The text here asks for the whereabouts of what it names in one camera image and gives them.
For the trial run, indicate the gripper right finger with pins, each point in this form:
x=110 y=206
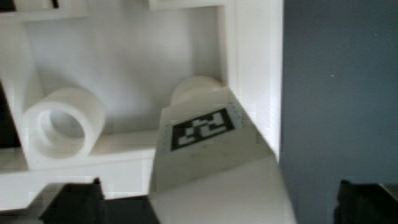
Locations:
x=366 y=203

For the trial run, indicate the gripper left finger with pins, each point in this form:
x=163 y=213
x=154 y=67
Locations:
x=80 y=207

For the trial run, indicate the white chair leg with tag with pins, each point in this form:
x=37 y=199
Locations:
x=217 y=184

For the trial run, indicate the white chair seat part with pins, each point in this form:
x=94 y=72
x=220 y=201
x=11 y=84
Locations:
x=92 y=60

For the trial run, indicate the white right fence bar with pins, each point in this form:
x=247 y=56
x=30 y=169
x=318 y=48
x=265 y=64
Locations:
x=257 y=45

